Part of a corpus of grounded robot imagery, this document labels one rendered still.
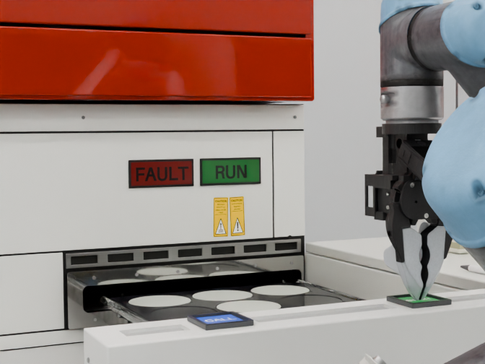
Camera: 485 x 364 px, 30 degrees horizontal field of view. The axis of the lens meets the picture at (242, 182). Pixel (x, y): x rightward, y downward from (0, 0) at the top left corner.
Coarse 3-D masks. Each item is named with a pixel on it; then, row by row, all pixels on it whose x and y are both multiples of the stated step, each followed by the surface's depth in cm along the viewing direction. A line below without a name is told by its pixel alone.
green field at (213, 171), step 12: (204, 168) 159; (216, 168) 160; (228, 168) 161; (240, 168) 162; (252, 168) 163; (204, 180) 159; (216, 180) 160; (228, 180) 161; (240, 180) 162; (252, 180) 163
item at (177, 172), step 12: (132, 168) 154; (144, 168) 154; (156, 168) 155; (168, 168) 156; (180, 168) 157; (132, 180) 154; (144, 180) 155; (156, 180) 155; (168, 180) 156; (180, 180) 157
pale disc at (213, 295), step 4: (200, 292) 152; (204, 292) 152; (208, 292) 152; (212, 292) 152; (216, 292) 152; (220, 292) 152; (224, 292) 152; (228, 292) 152; (232, 292) 152; (236, 292) 152; (240, 292) 152; (244, 292) 152; (248, 292) 152; (196, 296) 149; (200, 296) 149; (204, 296) 149; (208, 296) 149; (212, 296) 149; (216, 296) 149; (220, 296) 149; (224, 296) 149; (228, 296) 149; (232, 296) 149; (236, 296) 149; (240, 296) 149; (244, 296) 149; (248, 296) 149
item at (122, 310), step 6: (102, 300) 147; (108, 300) 145; (108, 306) 144; (114, 306) 141; (120, 306) 140; (120, 312) 138; (126, 312) 136; (132, 312) 135; (126, 318) 136; (132, 318) 132; (138, 318) 131; (144, 318) 130
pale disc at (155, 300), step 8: (152, 296) 150; (160, 296) 150; (168, 296) 149; (176, 296) 149; (136, 304) 143; (144, 304) 143; (152, 304) 143; (160, 304) 142; (168, 304) 142; (176, 304) 142
